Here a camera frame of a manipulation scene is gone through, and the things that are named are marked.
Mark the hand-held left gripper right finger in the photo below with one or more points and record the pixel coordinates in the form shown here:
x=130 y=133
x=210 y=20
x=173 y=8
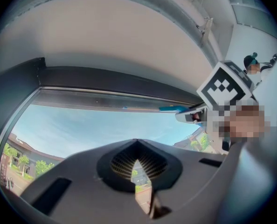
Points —
x=187 y=171

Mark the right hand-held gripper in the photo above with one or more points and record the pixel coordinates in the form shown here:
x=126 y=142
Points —
x=222 y=87

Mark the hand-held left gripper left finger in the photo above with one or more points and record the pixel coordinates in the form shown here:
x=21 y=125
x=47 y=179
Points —
x=82 y=195

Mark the large window glass pane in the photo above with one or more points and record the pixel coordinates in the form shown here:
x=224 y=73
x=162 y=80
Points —
x=82 y=125

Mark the small grey gabled building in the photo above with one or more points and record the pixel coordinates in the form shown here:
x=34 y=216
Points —
x=189 y=136

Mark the pruned roadside tree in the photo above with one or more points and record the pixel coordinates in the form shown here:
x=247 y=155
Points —
x=202 y=140

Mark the row of small street trees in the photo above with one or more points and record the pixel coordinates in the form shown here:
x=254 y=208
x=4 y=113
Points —
x=41 y=165

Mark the long dark grey building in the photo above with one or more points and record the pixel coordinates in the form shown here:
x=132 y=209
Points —
x=31 y=150

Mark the red banner sign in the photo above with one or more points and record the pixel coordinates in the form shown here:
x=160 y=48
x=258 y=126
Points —
x=3 y=169

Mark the black window frame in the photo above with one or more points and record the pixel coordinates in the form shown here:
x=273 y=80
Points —
x=24 y=83

